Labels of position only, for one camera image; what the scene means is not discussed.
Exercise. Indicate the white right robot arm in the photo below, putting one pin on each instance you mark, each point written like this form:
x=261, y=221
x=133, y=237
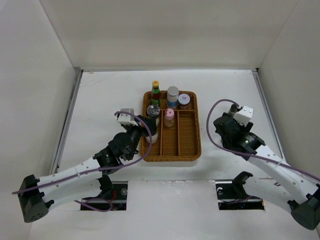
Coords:
x=285, y=187

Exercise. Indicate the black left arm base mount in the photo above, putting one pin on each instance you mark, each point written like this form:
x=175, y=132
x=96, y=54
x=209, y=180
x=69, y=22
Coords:
x=114, y=198

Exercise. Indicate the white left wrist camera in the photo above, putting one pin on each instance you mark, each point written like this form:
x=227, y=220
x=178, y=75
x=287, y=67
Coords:
x=127, y=117

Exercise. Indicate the white bottle black cap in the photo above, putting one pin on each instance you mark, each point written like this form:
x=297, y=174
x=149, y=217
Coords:
x=153, y=139

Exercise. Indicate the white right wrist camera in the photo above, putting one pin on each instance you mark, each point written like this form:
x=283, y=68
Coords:
x=241, y=114

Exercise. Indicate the white bead jar silver lid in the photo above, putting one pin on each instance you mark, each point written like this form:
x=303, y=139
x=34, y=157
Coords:
x=172, y=97

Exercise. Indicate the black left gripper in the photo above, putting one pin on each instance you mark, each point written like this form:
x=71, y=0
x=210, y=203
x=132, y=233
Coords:
x=143, y=130

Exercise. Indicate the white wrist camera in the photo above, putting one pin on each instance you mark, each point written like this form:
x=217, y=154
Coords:
x=127, y=117
x=241, y=114

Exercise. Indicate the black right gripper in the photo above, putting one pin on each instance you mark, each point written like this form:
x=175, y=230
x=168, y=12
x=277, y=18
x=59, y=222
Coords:
x=243, y=128

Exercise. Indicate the pink cap spice shaker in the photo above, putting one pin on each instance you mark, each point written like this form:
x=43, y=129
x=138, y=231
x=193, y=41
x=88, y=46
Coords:
x=169, y=120

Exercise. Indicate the red sauce bottle yellow cap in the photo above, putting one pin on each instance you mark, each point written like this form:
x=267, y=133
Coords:
x=155, y=93

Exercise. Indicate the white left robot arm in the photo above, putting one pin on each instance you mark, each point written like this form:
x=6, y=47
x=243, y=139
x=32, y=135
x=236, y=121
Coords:
x=89, y=179

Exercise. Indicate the brown wicker divided tray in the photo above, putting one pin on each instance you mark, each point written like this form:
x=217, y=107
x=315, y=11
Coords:
x=182, y=141

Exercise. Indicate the clear jar grey lid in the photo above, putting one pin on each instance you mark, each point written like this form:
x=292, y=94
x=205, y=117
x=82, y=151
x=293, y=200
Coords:
x=153, y=111

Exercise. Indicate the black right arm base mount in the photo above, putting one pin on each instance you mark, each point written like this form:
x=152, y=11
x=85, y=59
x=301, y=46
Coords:
x=231, y=195

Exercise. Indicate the brown spice jar red label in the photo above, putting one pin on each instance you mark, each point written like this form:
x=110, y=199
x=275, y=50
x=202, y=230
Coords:
x=184, y=101

